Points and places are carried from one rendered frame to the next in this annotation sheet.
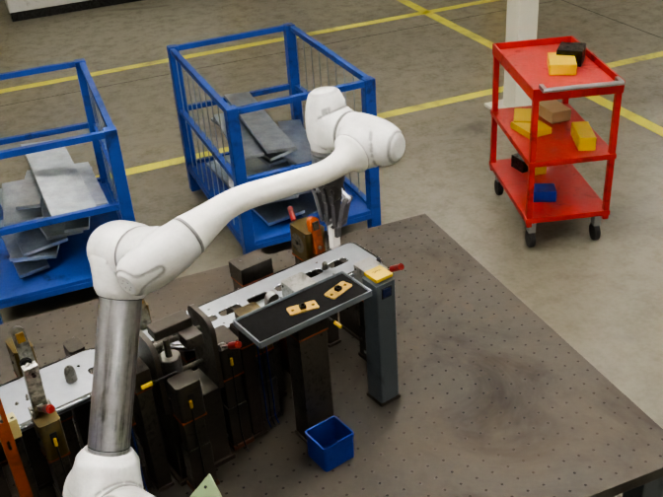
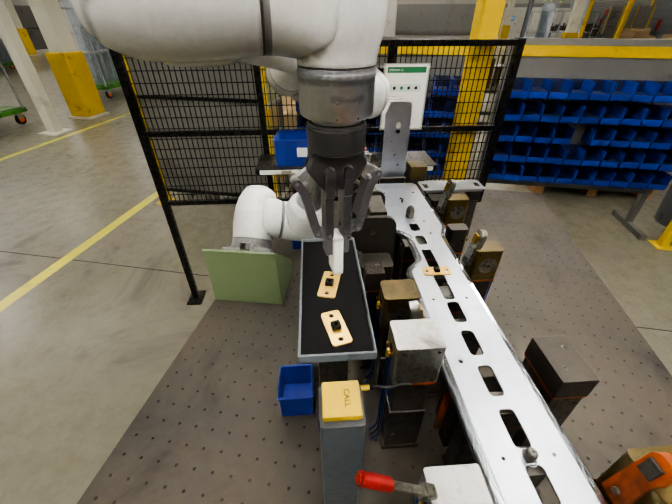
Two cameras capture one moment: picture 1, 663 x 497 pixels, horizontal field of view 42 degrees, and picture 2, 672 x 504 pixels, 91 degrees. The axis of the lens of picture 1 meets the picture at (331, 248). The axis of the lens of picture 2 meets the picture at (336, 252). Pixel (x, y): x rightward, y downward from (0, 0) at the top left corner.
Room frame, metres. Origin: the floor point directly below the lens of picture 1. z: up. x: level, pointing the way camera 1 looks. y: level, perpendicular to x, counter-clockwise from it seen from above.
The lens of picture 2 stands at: (2.25, -0.38, 1.64)
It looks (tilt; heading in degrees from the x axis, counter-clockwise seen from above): 36 degrees down; 120
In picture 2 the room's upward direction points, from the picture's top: straight up
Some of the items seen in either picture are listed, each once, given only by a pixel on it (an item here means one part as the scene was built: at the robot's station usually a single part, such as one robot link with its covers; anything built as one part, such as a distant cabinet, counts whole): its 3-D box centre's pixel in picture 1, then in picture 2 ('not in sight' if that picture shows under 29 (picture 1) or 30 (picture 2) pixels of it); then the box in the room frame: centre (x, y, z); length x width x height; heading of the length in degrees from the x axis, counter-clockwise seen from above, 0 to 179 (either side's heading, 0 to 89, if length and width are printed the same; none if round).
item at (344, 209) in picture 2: (329, 205); (344, 200); (2.05, 0.00, 1.43); 0.04 x 0.01 x 0.11; 137
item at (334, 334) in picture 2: (337, 288); (336, 325); (2.04, -0.01, 1.17); 0.08 x 0.04 x 0.01; 138
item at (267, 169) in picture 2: not in sight; (345, 162); (1.45, 1.10, 1.02); 0.90 x 0.22 x 0.03; 34
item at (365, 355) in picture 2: (303, 307); (331, 287); (1.97, 0.09, 1.16); 0.37 x 0.14 x 0.02; 124
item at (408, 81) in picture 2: not in sight; (403, 97); (1.63, 1.37, 1.30); 0.23 x 0.02 x 0.31; 34
